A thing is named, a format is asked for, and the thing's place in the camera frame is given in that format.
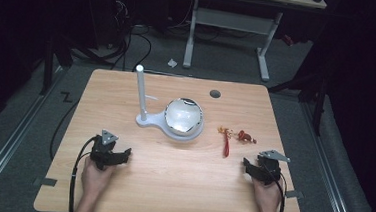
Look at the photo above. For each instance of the metal floor rail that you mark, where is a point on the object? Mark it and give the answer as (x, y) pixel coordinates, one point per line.
(14, 130)
(329, 176)

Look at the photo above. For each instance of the round silver metal bowl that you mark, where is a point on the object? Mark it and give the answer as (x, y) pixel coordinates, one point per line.
(183, 116)

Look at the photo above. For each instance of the person's left hand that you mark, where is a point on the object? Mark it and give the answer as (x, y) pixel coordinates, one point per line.
(95, 179)

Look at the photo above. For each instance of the white stand with post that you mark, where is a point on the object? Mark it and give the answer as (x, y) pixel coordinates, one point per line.
(141, 92)

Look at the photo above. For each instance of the white paper scrap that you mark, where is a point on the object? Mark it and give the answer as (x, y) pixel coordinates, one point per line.
(172, 63)

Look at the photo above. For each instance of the black metal stand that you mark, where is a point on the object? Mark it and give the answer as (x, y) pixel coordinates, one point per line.
(318, 105)
(47, 66)

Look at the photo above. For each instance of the person's right hand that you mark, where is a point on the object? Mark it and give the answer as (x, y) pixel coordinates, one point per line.
(266, 196)

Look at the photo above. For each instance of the grey tape piece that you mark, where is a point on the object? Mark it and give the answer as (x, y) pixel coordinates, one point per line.
(294, 194)
(47, 182)

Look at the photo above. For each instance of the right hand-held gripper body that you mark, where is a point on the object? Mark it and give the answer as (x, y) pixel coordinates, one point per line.
(268, 166)

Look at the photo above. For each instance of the round grey table grommet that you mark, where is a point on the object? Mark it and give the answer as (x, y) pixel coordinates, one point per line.
(215, 94)

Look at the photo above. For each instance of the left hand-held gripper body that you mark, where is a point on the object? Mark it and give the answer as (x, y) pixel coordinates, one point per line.
(103, 153)

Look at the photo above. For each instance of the white desk with metal frame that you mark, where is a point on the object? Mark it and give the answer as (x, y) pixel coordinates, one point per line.
(230, 20)

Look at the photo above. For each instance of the red tasselled pendant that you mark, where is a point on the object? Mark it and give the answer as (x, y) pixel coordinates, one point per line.
(227, 145)

